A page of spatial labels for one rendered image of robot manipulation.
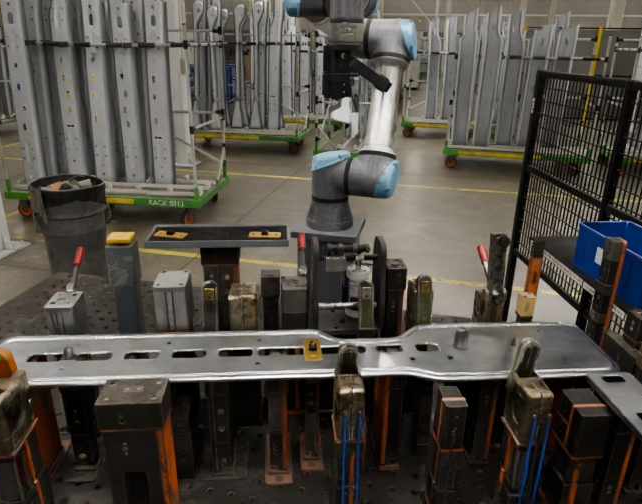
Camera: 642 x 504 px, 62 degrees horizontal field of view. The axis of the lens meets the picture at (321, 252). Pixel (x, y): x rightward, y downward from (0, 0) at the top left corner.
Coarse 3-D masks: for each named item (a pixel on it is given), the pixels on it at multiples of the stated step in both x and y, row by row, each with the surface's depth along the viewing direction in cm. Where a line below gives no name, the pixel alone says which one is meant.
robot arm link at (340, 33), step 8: (336, 24) 117; (344, 24) 116; (352, 24) 117; (360, 24) 118; (336, 32) 118; (344, 32) 117; (352, 32) 117; (360, 32) 118; (336, 40) 118; (344, 40) 118; (352, 40) 118; (360, 40) 119
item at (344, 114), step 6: (342, 102) 121; (348, 102) 122; (342, 108) 121; (348, 108) 121; (336, 114) 121; (342, 114) 121; (348, 114) 121; (354, 114) 120; (336, 120) 121; (342, 120) 121; (348, 120) 121; (354, 120) 120; (354, 126) 120; (354, 132) 121
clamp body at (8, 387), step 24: (0, 384) 97; (24, 384) 102; (0, 408) 93; (24, 408) 101; (0, 432) 95; (24, 432) 101; (0, 456) 97; (24, 456) 103; (0, 480) 100; (24, 480) 105; (48, 480) 111
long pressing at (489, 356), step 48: (48, 336) 124; (96, 336) 125; (144, 336) 125; (192, 336) 126; (240, 336) 126; (288, 336) 127; (432, 336) 128; (480, 336) 128; (528, 336) 128; (576, 336) 129; (48, 384) 109; (96, 384) 109
